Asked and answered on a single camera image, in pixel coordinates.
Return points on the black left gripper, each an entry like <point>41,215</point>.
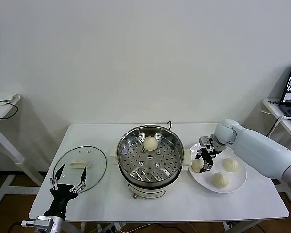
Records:
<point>61,195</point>

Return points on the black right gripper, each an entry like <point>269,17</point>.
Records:
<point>208,155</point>

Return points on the white steamed baozi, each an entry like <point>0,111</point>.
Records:
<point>196,166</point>
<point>150,143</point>
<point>220,180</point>
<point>231,165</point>

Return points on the glass pot lid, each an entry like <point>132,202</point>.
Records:
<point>97,162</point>

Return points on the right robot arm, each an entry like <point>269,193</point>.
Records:
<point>257,148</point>

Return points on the stainless steel steamer basket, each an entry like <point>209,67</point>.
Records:
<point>126,142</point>

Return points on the steel steamer pot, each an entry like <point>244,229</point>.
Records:
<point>148,193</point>

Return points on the white oval plate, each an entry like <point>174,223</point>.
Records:
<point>237,178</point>

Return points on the white table leg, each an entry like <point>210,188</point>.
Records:
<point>226,228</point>
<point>83,228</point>

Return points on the white power strip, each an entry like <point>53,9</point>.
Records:
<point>109,228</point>

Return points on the white side table with laptop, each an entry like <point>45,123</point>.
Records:
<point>271,106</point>

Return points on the white side table with cloth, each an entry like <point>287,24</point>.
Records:
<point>1,110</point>

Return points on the white folded cloth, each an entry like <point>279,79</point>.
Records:
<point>2,97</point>

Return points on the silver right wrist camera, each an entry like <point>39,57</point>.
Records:
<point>206,143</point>

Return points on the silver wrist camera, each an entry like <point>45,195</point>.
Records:
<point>206,143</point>
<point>43,221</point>

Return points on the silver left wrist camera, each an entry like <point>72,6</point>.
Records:
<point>43,221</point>

